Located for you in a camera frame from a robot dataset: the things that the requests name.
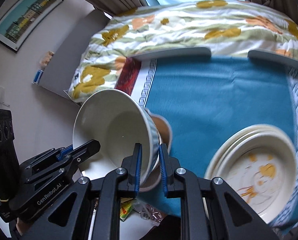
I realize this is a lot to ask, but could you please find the grey headboard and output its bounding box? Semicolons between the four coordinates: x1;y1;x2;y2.
38;10;109;99

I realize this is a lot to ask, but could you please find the small blue box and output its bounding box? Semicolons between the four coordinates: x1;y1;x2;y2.
32;69;44;85

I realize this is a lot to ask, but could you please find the pink square bowl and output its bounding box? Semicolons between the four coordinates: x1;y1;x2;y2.
139;108;173;193

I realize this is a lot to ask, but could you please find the duck pattern deep plate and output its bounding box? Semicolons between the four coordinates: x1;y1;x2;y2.
216;129;298;224

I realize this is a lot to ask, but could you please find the beige trinket on headboard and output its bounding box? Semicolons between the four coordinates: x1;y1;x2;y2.
39;51;54;67

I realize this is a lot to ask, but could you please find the floral duvet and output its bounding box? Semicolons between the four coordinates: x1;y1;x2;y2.
68;0;298;103

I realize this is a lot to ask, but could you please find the person left hand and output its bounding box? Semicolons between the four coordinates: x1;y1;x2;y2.
16;218;32;236

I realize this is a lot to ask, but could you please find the cream ribbed bowl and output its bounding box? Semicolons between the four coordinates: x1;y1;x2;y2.
73;89;160;185

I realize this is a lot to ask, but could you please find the framed houses picture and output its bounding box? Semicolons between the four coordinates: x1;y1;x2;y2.
0;0;63;53

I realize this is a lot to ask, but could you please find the plain white plate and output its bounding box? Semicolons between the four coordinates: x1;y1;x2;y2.
203;124;289;221

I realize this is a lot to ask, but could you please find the teal patterned tablecloth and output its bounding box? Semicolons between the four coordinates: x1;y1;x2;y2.
114;56;298;233

